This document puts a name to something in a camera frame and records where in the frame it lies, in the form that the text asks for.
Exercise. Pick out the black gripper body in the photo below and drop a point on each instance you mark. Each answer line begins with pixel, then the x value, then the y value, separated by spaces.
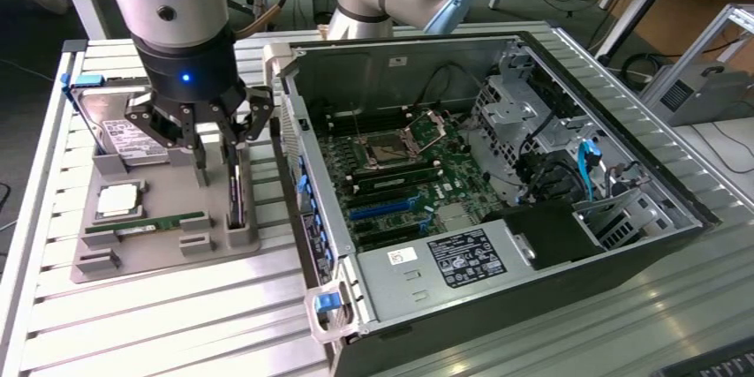
pixel 188 72

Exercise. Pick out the graphics card with metal bracket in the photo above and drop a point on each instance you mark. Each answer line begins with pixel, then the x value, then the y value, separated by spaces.
pixel 236 191

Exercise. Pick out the hard disk in blue carrier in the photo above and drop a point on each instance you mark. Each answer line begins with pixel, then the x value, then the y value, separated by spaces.
pixel 102 105

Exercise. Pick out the thin metal locking lever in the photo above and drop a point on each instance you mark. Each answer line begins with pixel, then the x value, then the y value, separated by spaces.
pixel 356 123

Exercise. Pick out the small blue slot clip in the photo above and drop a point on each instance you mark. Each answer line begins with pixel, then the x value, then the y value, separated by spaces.
pixel 302 183

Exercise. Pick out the grey plastic parts rack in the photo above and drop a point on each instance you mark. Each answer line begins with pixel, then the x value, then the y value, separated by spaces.
pixel 164 200

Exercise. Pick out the silver CPU chip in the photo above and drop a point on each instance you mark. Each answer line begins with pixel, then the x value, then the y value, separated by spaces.
pixel 117 200

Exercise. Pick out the green RAM stick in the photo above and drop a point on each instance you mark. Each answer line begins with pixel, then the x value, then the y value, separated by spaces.
pixel 141 223

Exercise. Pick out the CPU socket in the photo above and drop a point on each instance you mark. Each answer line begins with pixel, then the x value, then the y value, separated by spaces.
pixel 385 152

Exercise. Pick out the black RAM stick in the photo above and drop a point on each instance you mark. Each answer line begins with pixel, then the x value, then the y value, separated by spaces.
pixel 388 183

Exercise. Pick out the black expansion slot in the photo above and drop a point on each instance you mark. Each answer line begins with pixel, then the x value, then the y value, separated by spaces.
pixel 388 236
pixel 376 199

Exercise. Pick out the metal socket cover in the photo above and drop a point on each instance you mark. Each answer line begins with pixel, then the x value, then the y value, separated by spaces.
pixel 427 130

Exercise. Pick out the blue expansion slot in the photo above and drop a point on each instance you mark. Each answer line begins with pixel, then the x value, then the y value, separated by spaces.
pixel 379 210

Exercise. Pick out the green motherboard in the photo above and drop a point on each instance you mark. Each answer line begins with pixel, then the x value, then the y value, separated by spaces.
pixel 459 174

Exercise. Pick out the silver chipset heatsink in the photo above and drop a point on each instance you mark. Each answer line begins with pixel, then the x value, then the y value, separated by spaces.
pixel 456 217

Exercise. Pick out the silver metal disk bay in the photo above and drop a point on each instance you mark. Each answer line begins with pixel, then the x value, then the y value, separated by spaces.
pixel 505 121

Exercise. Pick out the blue case latch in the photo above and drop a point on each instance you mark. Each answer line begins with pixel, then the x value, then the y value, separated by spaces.
pixel 327 303

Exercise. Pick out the grey power supply with label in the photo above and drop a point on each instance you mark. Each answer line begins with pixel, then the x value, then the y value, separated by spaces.
pixel 400 288

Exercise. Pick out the open black PC case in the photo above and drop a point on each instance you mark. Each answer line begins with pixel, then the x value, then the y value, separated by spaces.
pixel 412 346

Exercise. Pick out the black stand pole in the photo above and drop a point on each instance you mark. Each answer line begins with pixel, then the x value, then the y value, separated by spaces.
pixel 645 2

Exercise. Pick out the grey computer tower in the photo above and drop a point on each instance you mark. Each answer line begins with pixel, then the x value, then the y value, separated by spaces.
pixel 706 94

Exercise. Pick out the black keyboard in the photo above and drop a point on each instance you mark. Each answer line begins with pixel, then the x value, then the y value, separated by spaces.
pixel 718 368

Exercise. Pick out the aluminium profile frame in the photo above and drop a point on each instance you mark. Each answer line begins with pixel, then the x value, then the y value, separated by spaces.
pixel 736 15

